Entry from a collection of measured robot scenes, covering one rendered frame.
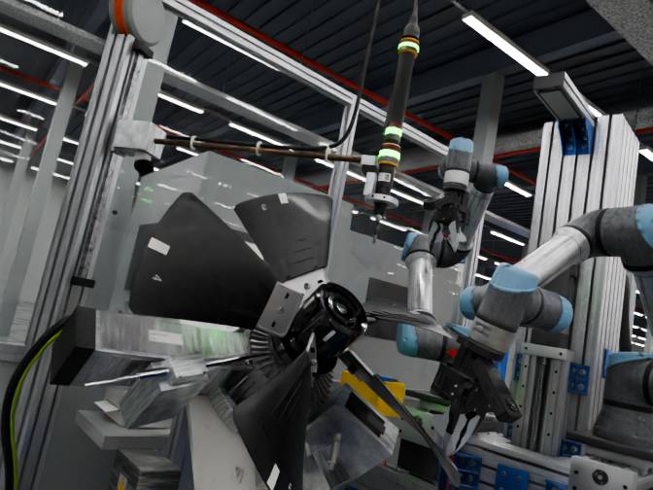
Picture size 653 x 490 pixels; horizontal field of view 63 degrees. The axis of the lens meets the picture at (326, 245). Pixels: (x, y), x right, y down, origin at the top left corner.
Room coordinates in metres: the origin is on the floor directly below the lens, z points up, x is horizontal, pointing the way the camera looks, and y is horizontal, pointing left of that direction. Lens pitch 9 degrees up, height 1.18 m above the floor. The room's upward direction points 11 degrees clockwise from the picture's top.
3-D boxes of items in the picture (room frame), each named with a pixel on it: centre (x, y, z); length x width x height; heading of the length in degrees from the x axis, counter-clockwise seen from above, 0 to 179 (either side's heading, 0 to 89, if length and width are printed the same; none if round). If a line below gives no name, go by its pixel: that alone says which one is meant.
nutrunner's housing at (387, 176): (1.08, -0.10, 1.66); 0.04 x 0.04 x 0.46
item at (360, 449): (1.13, -0.12, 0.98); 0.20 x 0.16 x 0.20; 38
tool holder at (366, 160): (1.08, -0.09, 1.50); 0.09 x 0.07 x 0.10; 73
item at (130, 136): (1.26, 0.50, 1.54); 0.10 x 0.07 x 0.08; 73
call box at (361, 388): (1.53, -0.20, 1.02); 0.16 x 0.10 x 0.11; 38
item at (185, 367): (0.87, 0.18, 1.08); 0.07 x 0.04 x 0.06; 138
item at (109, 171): (1.28, 0.55, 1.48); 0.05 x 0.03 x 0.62; 163
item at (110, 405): (1.42, 0.41, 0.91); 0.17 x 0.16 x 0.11; 38
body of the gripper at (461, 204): (1.60, -0.36, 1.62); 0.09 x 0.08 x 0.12; 128
